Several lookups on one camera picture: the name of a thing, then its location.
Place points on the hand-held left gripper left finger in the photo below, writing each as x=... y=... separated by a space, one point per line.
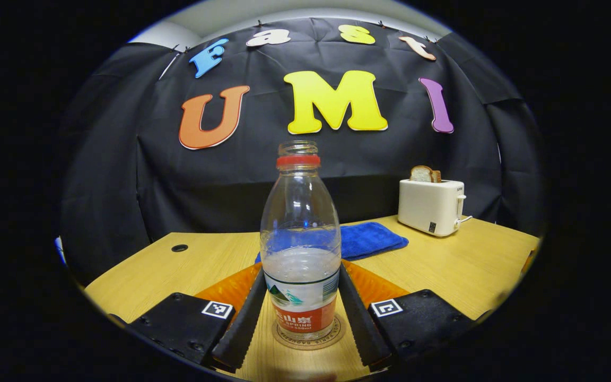
x=244 y=323

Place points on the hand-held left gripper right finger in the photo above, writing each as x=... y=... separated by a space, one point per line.
x=361 y=329

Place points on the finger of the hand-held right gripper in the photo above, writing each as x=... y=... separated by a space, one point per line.
x=529 y=262

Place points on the round wooden coaster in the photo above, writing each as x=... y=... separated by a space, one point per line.
x=308 y=345

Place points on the clear plastic water bottle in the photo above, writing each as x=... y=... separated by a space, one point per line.
x=300 y=212

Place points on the blue folded towel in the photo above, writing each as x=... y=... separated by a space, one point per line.
x=374 y=239

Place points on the white toaster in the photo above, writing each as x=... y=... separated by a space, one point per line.
x=427 y=207

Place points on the bread slice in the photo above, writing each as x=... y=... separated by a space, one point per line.
x=421 y=174

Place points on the black backdrop cloth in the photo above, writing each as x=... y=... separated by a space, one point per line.
x=125 y=159

